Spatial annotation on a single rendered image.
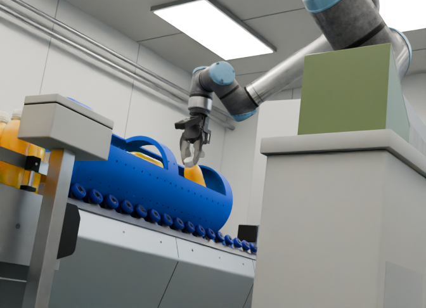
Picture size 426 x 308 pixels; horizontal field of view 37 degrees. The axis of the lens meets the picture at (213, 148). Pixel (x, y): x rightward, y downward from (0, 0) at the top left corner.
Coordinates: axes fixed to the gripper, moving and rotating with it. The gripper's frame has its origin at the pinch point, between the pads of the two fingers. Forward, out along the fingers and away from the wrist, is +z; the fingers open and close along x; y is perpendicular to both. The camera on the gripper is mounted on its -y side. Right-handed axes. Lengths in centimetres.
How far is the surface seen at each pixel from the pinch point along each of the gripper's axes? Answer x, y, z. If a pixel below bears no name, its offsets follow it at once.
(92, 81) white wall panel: 299, 262, -154
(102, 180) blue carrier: -6, -53, 20
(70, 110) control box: -28, -94, 14
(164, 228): -5.5, -17.4, 27.9
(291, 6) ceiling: 99, 281, -220
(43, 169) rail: -15, -85, 25
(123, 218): -6, -41, 29
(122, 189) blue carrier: -5.9, -43.0, 20.3
